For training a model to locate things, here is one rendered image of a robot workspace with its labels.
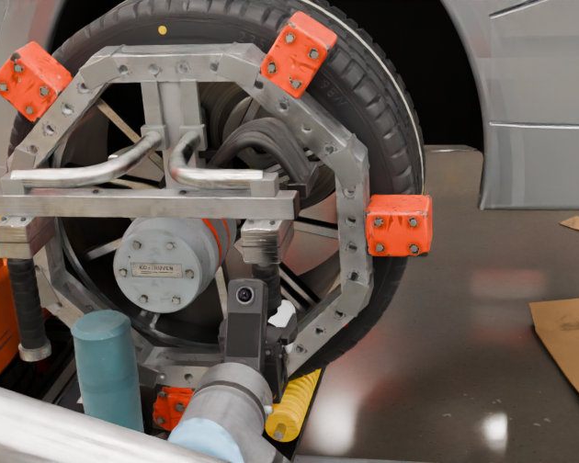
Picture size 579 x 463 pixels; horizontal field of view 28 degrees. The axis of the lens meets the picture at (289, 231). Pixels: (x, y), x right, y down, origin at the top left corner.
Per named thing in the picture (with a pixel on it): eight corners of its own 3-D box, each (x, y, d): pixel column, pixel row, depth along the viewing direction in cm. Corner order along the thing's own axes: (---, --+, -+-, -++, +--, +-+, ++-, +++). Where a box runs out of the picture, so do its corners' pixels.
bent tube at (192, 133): (303, 150, 164) (299, 77, 160) (275, 198, 146) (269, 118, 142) (185, 150, 167) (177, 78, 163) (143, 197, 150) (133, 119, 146)
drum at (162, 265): (245, 257, 179) (238, 173, 174) (210, 321, 160) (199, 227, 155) (159, 256, 182) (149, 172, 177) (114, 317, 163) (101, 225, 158)
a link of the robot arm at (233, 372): (184, 378, 130) (267, 381, 128) (196, 356, 135) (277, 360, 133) (192, 446, 134) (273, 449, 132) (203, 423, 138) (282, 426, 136)
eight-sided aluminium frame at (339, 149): (379, 377, 183) (364, 39, 162) (373, 399, 177) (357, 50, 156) (58, 364, 194) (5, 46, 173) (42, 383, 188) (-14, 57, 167)
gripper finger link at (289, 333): (272, 321, 150) (248, 354, 142) (271, 310, 149) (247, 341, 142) (307, 325, 148) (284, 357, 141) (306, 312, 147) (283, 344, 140)
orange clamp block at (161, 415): (167, 357, 191) (164, 403, 194) (153, 382, 183) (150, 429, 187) (208, 366, 190) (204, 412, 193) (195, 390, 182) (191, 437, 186)
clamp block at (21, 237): (57, 233, 162) (51, 197, 160) (31, 260, 153) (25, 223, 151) (24, 232, 163) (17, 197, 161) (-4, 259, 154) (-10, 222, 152)
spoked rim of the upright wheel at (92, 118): (69, 37, 198) (132, 299, 216) (13, 73, 177) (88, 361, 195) (357, -1, 185) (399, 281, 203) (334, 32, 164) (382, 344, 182)
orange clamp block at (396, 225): (373, 236, 175) (433, 237, 173) (366, 257, 167) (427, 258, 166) (371, 193, 172) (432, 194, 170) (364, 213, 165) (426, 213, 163)
